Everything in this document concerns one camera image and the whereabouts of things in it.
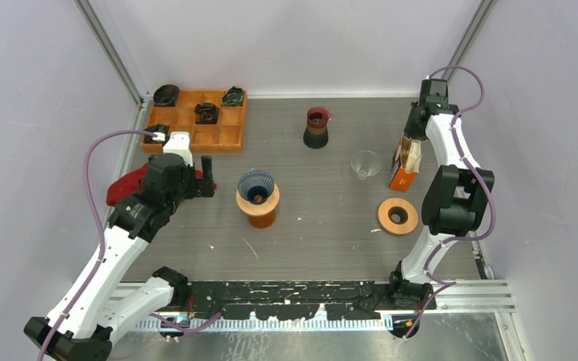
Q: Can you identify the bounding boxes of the wooden dripper ring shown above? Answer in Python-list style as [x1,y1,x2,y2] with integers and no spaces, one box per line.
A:
[235,183,281,217]
[377,197,419,237]

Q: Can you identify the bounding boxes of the blue glass dripper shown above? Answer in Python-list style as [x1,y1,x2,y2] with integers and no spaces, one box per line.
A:
[237,170,275,205]

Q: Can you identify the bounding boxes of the orange glass carafe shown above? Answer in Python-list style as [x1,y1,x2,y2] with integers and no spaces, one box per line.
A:
[247,211,276,229]

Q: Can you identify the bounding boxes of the orange coffee filter box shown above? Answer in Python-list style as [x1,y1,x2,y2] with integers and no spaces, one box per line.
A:
[388,135,422,193]

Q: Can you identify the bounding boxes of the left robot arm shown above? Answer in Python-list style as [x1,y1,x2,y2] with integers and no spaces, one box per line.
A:
[23,153,216,360]

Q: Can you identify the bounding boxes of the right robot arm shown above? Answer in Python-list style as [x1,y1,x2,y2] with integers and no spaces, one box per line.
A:
[387,78,494,309]

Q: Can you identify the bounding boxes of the clear glass dripper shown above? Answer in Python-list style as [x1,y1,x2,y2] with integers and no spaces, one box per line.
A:
[350,150,382,181]

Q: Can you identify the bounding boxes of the red cloth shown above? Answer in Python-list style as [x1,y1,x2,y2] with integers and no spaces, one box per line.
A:
[106,164,218,208]

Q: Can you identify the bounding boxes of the green coil bottom left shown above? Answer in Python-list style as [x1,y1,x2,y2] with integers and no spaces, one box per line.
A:
[143,123,169,145]

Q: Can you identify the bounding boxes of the green coil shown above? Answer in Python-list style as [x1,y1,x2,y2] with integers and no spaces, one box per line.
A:
[221,86,245,107]
[143,123,169,145]

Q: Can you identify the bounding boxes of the orange wooden compartment tray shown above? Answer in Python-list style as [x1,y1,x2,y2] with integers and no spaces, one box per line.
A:
[145,89,248,153]

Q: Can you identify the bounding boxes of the green coil top right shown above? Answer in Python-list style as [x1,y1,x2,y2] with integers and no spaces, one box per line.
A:
[221,86,245,107]

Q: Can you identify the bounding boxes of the red black carafe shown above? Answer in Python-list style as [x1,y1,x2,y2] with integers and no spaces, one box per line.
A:
[303,107,332,149]

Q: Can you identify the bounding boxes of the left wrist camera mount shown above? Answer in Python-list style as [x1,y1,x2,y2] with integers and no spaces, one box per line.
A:
[152,132,194,165]

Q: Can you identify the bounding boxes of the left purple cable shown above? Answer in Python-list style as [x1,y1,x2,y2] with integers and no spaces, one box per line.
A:
[37,130,221,361]

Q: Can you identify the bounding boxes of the purple cable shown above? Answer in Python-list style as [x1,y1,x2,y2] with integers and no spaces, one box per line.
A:
[403,65,497,340]
[37,130,221,361]

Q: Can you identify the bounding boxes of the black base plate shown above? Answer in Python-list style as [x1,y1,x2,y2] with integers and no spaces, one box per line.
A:
[165,281,433,321]

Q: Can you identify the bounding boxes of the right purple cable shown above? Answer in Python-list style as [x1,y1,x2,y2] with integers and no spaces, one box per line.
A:
[403,65,497,340]

